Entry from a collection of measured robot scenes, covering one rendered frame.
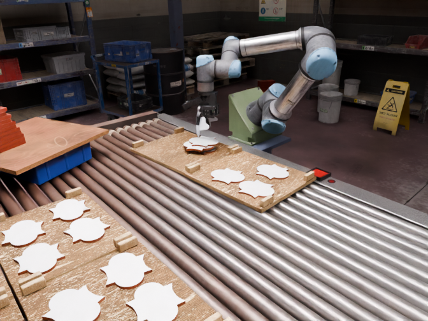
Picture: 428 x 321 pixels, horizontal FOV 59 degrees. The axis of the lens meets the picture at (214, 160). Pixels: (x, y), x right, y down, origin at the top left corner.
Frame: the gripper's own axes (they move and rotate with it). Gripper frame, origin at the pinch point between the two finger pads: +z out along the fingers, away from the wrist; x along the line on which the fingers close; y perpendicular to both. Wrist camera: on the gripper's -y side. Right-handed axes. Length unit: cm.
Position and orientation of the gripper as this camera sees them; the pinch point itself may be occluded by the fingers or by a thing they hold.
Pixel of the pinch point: (202, 132)
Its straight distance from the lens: 178.3
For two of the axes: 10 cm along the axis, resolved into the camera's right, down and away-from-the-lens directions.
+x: 3.4, -3.9, 8.5
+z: 0.2, 9.1, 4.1
